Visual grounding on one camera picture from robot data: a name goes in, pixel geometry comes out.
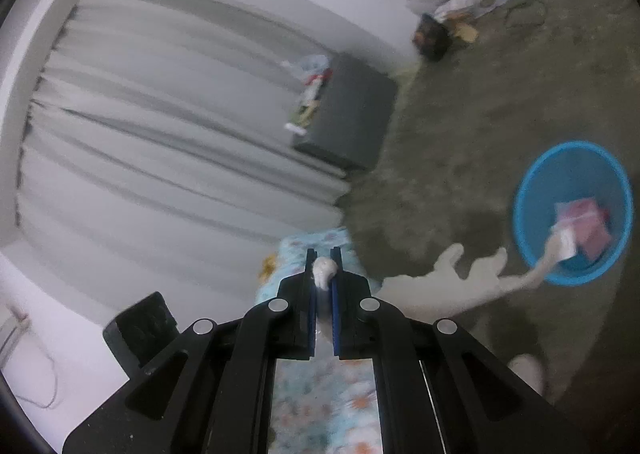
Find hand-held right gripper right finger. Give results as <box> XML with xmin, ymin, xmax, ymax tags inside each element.
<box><xmin>331</xmin><ymin>248</ymin><xmax>591</xmax><ymax>454</ymax></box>

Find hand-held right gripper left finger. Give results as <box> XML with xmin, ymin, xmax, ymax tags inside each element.
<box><xmin>62</xmin><ymin>249</ymin><xmax>317</xmax><ymax>454</ymax></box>

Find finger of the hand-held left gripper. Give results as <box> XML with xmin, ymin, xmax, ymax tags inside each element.
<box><xmin>102</xmin><ymin>291</ymin><xmax>180</xmax><ymax>377</ymax></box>

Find white cloth glove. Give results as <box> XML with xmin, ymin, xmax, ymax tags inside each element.
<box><xmin>312</xmin><ymin>234</ymin><xmax>566</xmax><ymax>325</ymax></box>

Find blue mesh wastebasket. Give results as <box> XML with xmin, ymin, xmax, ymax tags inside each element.
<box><xmin>512</xmin><ymin>141</ymin><xmax>633</xmax><ymax>286</ymax></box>

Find pink packet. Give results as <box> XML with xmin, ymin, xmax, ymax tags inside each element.
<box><xmin>554</xmin><ymin>198</ymin><xmax>612</xmax><ymax>262</ymax></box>

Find floral blue blanket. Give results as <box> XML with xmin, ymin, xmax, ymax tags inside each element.
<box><xmin>255</xmin><ymin>226</ymin><xmax>383</xmax><ymax>454</ymax></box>

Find grey white curtain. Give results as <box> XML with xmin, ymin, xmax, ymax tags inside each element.
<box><xmin>15</xmin><ymin>0</ymin><xmax>351</xmax><ymax>255</ymax></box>

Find pale slipper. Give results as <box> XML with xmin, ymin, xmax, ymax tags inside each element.
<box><xmin>510</xmin><ymin>354</ymin><xmax>546</xmax><ymax>397</ymax></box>

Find grey storage box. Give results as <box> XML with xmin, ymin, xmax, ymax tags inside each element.
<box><xmin>292</xmin><ymin>52</ymin><xmax>398</xmax><ymax>172</ymax></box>

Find cream flat box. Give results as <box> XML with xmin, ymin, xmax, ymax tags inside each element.
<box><xmin>300</xmin><ymin>84</ymin><xmax>326</xmax><ymax>125</ymax></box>

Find clear plastic bag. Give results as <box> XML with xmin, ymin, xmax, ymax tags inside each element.
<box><xmin>282</xmin><ymin>54</ymin><xmax>331</xmax><ymax>79</ymax></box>

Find dark carton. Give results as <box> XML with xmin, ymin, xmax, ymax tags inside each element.
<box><xmin>412</xmin><ymin>12</ymin><xmax>453</xmax><ymax>60</ymax></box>

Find black cable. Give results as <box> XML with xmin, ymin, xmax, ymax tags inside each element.
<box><xmin>505</xmin><ymin>0</ymin><xmax>548</xmax><ymax>29</ymax></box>

